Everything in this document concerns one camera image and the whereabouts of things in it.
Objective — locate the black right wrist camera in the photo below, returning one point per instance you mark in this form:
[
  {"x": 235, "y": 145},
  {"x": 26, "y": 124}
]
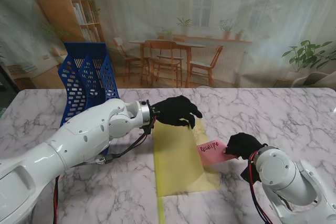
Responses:
[{"x": 246, "y": 175}]

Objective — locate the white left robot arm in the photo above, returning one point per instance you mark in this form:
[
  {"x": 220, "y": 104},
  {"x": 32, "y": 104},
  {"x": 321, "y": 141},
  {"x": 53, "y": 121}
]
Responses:
[{"x": 68, "y": 148}]

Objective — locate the yellow folder slide bar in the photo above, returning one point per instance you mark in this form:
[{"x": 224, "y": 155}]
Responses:
[{"x": 160, "y": 208}]

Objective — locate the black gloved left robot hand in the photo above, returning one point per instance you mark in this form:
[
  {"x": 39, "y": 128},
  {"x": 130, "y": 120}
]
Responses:
[{"x": 174, "y": 111}]

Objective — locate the pink receipt paper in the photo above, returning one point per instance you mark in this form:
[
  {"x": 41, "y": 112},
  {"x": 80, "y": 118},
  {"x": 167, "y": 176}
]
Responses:
[{"x": 214, "y": 153}]

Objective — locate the printed room backdrop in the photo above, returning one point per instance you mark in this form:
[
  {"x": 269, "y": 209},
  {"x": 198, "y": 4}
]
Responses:
[{"x": 168, "y": 19}]

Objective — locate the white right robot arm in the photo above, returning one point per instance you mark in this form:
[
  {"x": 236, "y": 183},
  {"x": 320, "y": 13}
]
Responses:
[{"x": 291, "y": 182}]

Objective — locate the yellow translucent file folder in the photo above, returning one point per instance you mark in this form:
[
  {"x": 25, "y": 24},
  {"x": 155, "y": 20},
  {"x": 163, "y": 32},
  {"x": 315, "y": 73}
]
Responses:
[{"x": 181, "y": 161}]

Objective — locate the blue perforated file rack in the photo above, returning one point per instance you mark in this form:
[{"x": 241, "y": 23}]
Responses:
[{"x": 86, "y": 82}]

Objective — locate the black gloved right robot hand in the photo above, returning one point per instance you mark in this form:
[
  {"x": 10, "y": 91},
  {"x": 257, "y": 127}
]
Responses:
[{"x": 242, "y": 146}]

